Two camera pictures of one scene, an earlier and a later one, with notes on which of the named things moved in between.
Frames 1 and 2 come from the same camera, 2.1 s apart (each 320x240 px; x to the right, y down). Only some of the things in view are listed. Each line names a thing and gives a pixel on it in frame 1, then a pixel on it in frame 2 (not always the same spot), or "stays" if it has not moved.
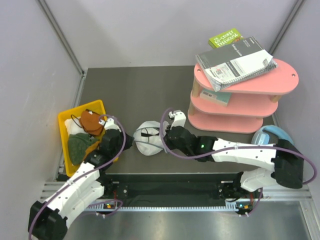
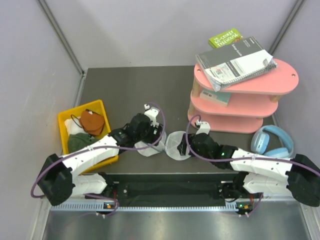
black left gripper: (129, 142) → (152, 137)
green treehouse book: (225, 38) stays
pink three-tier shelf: (251, 100) stays
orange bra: (90, 123) stays
